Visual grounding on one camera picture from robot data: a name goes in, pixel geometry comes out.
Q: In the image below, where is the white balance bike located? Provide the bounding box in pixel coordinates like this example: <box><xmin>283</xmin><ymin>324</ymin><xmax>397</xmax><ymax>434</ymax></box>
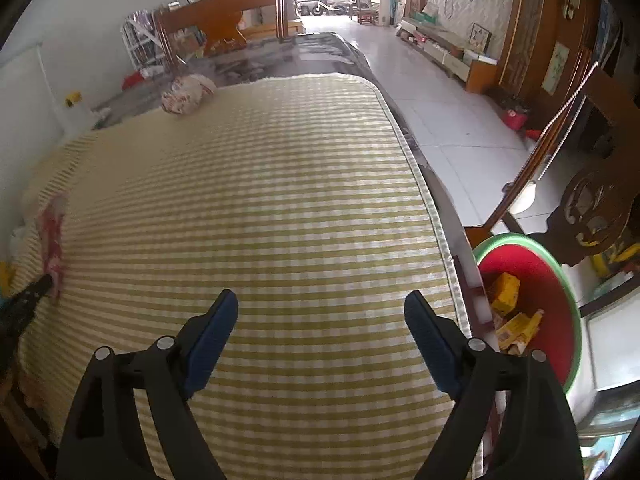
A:
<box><xmin>300</xmin><ymin>0</ymin><xmax>351</xmax><ymax>17</ymax></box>

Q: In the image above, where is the carved wooden chair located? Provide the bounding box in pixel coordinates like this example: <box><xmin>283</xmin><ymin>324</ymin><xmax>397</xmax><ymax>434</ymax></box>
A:
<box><xmin>465</xmin><ymin>62</ymin><xmax>640</xmax><ymax>267</ymax></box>

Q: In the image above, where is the red bin green rim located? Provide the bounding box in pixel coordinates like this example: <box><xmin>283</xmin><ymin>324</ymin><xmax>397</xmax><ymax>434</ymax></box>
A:
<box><xmin>472</xmin><ymin>232</ymin><xmax>584</xmax><ymax>397</ymax></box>

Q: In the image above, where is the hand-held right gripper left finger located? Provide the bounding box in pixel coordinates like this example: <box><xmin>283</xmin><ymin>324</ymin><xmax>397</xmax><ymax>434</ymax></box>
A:
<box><xmin>55</xmin><ymin>289</ymin><xmax>240</xmax><ymax>480</ymax></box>

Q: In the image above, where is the floral crumpled wrapper ball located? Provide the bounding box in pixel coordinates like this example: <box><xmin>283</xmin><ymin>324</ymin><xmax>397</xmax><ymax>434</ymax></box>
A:
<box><xmin>161</xmin><ymin>74</ymin><xmax>219</xmax><ymax>116</ymax></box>

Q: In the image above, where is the small wooden stool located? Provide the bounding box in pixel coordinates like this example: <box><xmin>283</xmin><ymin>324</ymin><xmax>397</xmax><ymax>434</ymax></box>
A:
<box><xmin>352</xmin><ymin>0</ymin><xmax>381</xmax><ymax>26</ymax></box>

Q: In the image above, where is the small red pot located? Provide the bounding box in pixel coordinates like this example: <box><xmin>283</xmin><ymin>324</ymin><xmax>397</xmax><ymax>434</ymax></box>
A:
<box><xmin>501</xmin><ymin>105</ymin><xmax>530</xmax><ymax>130</ymax></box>

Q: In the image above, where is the white folding ladder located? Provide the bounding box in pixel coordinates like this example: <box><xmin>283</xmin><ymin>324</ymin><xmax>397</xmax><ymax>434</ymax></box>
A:
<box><xmin>124</xmin><ymin>10</ymin><xmax>166</xmax><ymax>69</ymax></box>

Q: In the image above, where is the small flower wall painting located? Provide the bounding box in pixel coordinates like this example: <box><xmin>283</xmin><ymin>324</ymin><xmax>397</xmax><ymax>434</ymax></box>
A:
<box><xmin>541</xmin><ymin>42</ymin><xmax>571</xmax><ymax>96</ymax></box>

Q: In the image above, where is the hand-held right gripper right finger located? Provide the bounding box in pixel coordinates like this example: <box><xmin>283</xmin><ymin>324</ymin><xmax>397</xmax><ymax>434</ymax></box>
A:
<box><xmin>404</xmin><ymin>290</ymin><xmax>585</xmax><ymax>480</ymax></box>

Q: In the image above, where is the white jug yellow cap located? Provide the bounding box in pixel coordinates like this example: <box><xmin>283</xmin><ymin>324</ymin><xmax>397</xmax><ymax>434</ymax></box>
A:
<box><xmin>65</xmin><ymin>91</ymin><xmax>94</xmax><ymax>126</ymax></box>

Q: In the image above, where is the small framed picture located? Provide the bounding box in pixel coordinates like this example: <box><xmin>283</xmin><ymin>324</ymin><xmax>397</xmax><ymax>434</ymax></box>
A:
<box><xmin>470</xmin><ymin>22</ymin><xmax>493</xmax><ymax>55</ymax></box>

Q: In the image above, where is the pink floral packet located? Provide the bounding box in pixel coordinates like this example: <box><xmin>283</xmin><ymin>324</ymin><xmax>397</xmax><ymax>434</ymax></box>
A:
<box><xmin>37</xmin><ymin>195</ymin><xmax>71</xmax><ymax>304</ymax></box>

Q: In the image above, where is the low television cabinet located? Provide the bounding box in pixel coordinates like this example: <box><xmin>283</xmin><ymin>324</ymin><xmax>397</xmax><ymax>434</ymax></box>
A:
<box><xmin>397</xmin><ymin>15</ymin><xmax>501</xmax><ymax>94</ymax></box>

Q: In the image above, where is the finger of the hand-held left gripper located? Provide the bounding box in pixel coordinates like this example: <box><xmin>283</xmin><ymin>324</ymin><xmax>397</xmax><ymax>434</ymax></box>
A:
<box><xmin>0</xmin><ymin>274</ymin><xmax>54</xmax><ymax>333</ymax></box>

